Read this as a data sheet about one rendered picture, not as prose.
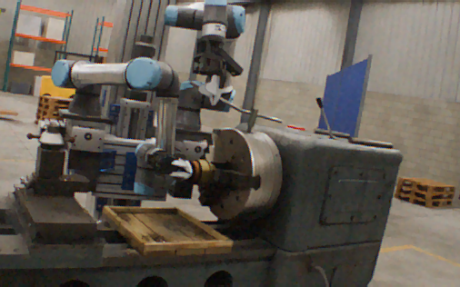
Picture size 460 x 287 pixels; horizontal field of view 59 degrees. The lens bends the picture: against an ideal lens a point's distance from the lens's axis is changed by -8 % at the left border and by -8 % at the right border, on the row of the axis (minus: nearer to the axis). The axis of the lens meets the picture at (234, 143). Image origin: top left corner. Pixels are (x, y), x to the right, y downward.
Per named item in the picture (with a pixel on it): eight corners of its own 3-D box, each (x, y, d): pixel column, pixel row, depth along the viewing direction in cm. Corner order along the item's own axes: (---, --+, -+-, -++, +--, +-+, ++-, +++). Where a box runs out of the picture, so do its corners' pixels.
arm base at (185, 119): (166, 123, 219) (169, 103, 218) (194, 127, 226) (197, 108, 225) (175, 127, 206) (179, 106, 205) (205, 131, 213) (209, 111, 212)
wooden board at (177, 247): (177, 217, 165) (179, 207, 164) (231, 252, 136) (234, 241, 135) (102, 216, 147) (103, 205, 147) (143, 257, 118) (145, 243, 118)
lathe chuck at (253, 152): (212, 193, 173) (235, 118, 165) (256, 236, 148) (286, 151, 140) (192, 193, 167) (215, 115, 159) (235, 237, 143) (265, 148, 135)
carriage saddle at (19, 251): (62, 210, 144) (64, 193, 144) (105, 266, 107) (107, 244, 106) (-26, 206, 127) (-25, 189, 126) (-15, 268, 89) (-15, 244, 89)
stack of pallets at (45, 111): (77, 127, 1115) (82, 99, 1108) (93, 133, 1057) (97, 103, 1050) (33, 123, 1023) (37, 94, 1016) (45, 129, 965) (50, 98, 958)
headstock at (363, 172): (312, 211, 218) (327, 133, 214) (389, 242, 179) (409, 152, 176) (212, 211, 183) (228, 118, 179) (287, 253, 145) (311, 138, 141)
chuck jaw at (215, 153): (225, 168, 156) (221, 137, 160) (234, 163, 152) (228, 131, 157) (199, 166, 149) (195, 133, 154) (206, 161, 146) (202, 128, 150)
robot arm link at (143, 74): (70, 90, 189) (173, 93, 167) (45, 87, 175) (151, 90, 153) (72, 63, 188) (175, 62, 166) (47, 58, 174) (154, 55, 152)
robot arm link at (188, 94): (179, 105, 221) (184, 78, 220) (205, 110, 221) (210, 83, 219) (175, 105, 209) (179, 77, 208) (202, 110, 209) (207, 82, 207)
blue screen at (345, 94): (293, 170, 1038) (311, 71, 1017) (325, 175, 1035) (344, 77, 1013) (313, 210, 628) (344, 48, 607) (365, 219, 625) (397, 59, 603)
